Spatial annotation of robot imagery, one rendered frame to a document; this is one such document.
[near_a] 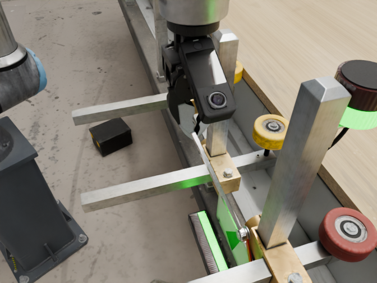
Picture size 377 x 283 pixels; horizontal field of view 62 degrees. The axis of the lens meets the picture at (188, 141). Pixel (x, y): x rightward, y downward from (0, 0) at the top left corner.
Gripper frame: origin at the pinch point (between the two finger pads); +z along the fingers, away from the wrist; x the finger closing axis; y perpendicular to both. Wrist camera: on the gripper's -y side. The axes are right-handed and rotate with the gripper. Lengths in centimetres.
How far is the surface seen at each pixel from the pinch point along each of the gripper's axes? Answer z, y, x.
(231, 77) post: -5.6, 6.9, -9.0
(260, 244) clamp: 10.3, -17.2, -5.6
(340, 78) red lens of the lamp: -19.6, -15.9, -9.6
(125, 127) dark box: 85, 103, 7
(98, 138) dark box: 85, 98, 23
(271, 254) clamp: 10.3, -19.2, -6.5
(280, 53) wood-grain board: 7.3, 32.3, -36.1
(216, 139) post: 9.4, 6.9, -7.2
